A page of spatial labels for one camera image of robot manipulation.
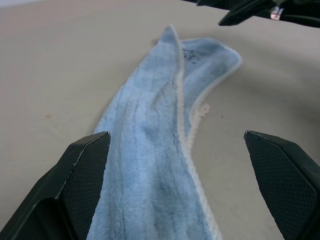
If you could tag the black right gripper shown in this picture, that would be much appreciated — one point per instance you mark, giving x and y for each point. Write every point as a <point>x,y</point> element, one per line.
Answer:
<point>300,10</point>

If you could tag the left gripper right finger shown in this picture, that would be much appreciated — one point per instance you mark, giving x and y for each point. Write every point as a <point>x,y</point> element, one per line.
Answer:
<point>287,180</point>

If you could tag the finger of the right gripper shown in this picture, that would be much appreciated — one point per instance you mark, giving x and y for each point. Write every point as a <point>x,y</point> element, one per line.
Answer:
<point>220,2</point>

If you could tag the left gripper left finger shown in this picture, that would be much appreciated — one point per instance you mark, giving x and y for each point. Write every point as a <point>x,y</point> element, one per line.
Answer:
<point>62,190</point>

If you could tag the light blue cloth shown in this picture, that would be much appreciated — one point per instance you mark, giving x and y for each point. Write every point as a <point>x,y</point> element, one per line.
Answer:
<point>150,162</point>

